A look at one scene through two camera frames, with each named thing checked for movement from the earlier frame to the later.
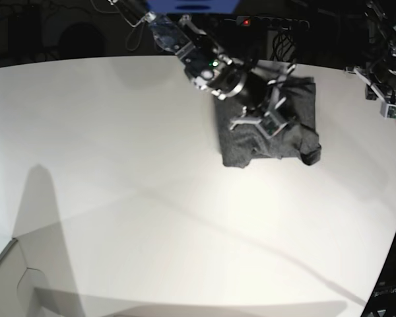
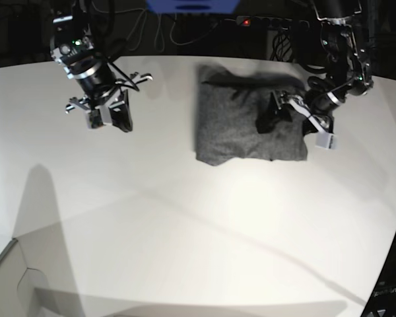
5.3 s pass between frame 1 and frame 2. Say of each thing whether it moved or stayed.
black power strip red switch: stayed
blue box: stayed
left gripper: moved
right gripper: moved
